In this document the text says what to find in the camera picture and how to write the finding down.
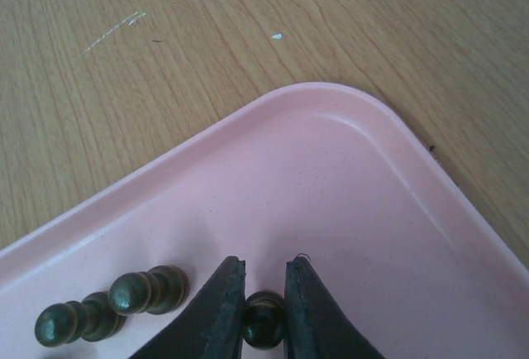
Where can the pink plastic tray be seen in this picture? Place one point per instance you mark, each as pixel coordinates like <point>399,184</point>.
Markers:
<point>317,169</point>

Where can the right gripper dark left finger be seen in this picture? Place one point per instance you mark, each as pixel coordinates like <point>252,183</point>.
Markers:
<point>210,325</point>

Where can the dark chess pawn tray left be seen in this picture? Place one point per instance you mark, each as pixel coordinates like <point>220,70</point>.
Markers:
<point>160,290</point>
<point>91,319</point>

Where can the dark chess pawn tray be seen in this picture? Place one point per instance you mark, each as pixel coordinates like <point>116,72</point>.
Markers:
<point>160,290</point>
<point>263,320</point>
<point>91,319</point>

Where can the dark chess pawn tray top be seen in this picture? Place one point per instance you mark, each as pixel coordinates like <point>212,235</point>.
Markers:
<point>263,320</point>

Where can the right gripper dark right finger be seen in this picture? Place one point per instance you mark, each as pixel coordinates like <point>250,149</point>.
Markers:
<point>316,327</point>

